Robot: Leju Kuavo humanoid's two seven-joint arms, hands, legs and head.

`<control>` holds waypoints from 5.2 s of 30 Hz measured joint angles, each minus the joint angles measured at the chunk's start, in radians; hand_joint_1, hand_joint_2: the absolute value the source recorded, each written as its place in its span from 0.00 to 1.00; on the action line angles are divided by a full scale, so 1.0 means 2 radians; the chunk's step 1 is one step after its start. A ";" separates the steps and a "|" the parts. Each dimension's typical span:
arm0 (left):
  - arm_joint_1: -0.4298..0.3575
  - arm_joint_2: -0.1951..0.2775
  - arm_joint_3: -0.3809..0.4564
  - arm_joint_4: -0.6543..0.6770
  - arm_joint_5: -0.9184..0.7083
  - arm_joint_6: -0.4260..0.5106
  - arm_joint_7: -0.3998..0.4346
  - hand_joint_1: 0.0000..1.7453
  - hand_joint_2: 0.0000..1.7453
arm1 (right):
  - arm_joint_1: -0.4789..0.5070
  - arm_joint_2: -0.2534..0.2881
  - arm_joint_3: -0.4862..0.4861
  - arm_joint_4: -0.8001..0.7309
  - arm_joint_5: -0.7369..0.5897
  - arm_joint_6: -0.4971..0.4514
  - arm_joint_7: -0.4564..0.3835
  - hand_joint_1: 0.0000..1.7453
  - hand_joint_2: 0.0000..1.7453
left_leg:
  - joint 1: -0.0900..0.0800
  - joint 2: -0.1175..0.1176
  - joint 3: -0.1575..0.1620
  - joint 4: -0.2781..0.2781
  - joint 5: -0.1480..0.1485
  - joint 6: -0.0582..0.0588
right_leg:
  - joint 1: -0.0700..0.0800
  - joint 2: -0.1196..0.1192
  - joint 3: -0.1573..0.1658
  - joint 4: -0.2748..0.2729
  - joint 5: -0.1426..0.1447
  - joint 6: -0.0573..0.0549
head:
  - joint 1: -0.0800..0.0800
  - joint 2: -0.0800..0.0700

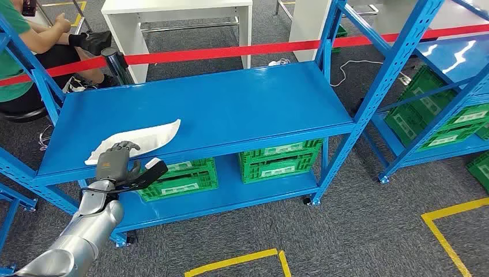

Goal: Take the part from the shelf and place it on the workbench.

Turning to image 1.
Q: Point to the green plastic crate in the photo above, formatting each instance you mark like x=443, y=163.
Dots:
x=183, y=183
x=279, y=164
x=480, y=172
x=428, y=95
x=405, y=126
x=340, y=32
x=484, y=132

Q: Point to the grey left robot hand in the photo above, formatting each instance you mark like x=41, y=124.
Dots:
x=111, y=164

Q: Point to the person's hand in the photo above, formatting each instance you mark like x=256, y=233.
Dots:
x=63, y=23

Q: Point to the red barrier belt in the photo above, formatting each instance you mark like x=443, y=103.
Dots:
x=229, y=51

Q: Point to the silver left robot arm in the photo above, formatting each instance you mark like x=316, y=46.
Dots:
x=88, y=233

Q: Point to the steel tube frame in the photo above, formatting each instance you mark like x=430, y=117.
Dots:
x=284, y=9
x=82, y=15

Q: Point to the dark phone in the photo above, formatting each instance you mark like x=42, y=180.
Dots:
x=29, y=7

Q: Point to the yellow floor tape square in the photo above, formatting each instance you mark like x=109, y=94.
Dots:
x=439, y=233
x=229, y=262

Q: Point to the black stanchion post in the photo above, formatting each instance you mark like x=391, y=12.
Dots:
x=116, y=65

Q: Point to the white curved plastic part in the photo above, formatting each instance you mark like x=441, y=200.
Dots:
x=141, y=139

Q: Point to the person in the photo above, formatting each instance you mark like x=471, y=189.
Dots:
x=11, y=57

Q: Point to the black round stool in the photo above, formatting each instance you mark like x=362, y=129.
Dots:
x=23, y=114

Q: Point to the white power strip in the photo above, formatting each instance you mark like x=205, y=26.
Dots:
x=278, y=62

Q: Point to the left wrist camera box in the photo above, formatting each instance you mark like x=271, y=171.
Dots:
x=151, y=174

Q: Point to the blue metal shelf rack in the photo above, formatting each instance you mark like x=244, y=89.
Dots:
x=214, y=107
x=450, y=57
x=17, y=199

